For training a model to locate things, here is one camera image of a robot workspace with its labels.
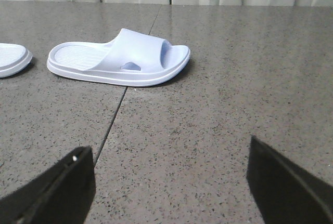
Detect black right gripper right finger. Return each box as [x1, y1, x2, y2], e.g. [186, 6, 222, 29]
[247, 136, 332, 223]

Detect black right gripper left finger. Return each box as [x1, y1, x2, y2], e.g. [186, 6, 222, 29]
[1, 146, 95, 223]

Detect blue slipper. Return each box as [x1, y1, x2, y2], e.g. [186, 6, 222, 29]
[47, 29, 190, 87]
[0, 43, 33, 78]

